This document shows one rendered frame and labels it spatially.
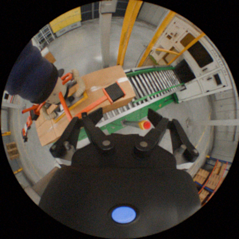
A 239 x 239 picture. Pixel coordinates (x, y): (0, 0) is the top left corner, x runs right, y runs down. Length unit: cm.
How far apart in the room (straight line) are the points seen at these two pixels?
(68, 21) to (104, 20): 635
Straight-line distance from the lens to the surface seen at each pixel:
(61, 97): 45
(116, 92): 33
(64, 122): 127
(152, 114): 17
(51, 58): 210
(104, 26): 140
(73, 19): 761
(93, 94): 67
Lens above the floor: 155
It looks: 82 degrees down
